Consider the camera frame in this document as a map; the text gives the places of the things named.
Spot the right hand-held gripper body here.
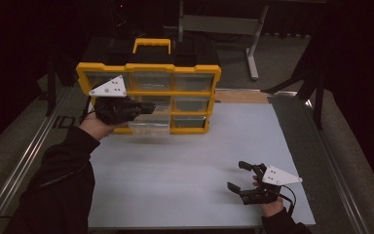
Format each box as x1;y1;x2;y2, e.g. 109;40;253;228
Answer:
241;163;304;206

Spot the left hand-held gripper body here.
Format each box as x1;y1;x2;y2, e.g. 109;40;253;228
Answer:
89;75;143;127

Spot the clear plastic drawer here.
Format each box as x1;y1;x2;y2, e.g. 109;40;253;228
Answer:
128;104;172;137

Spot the yellow black organizer cabinet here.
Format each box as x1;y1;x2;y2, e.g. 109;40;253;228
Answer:
76;37;222;136

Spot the person's left hand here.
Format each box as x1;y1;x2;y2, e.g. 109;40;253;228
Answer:
78;111;128;141

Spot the person's right hand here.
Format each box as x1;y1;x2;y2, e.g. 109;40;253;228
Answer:
252;175;285;218

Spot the set of clear organizer drawers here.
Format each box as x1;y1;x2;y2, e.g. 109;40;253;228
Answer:
86;71;215;129

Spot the black metal stand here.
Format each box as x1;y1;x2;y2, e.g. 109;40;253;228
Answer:
38;55;79;117

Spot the wooden board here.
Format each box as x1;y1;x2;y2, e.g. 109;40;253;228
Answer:
214;90;271;105

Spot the black tripod stand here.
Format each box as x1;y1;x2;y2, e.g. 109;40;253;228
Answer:
261;58;326;131

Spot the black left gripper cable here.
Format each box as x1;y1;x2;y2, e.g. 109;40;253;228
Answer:
81;95;94;124

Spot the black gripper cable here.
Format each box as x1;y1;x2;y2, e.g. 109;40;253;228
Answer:
277;184;297;217
81;95;94;124

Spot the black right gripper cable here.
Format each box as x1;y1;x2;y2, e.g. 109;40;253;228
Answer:
277;184;297;217

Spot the aluminium rail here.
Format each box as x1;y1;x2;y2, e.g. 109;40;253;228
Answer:
214;87;299;98
303;97;371;234
0;86;74;234

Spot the grey metal desk frame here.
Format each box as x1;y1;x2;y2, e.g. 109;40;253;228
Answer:
164;0;270;81

